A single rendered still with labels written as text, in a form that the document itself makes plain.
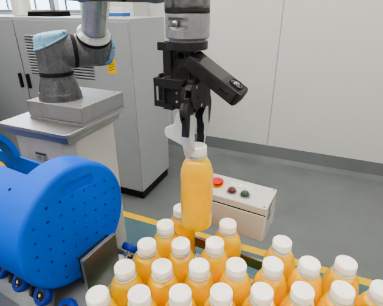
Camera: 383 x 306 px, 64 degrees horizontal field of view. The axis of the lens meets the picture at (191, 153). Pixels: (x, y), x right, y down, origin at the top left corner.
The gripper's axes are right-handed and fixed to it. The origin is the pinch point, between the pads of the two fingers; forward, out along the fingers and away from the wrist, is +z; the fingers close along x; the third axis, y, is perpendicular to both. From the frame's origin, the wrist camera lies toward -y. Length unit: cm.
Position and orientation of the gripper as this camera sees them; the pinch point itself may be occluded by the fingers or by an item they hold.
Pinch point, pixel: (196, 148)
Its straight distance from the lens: 60.7
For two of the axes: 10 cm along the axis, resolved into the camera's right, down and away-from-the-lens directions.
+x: -4.8, 3.8, -7.9
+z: 0.0, 9.0, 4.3
